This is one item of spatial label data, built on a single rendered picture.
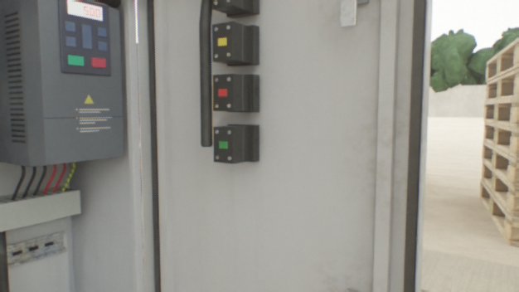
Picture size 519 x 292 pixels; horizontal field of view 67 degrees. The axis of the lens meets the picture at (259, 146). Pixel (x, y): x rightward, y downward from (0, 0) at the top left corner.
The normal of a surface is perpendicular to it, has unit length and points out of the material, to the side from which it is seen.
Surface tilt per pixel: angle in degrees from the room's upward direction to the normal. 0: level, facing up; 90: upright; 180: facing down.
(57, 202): 90
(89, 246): 90
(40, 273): 90
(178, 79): 90
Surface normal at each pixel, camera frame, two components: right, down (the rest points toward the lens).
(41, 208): 0.82, 0.05
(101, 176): -0.57, 0.07
